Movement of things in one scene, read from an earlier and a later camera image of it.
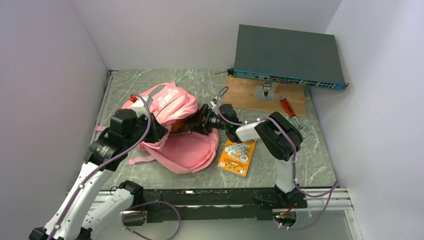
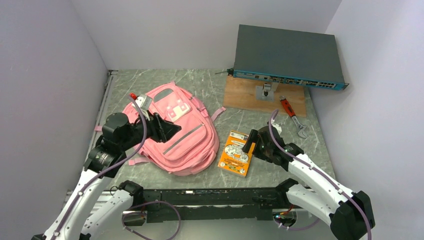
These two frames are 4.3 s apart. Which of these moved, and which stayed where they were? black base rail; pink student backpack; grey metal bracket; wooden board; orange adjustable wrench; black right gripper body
Moved: black right gripper body; pink student backpack
Stayed: black base rail; grey metal bracket; wooden board; orange adjustable wrench
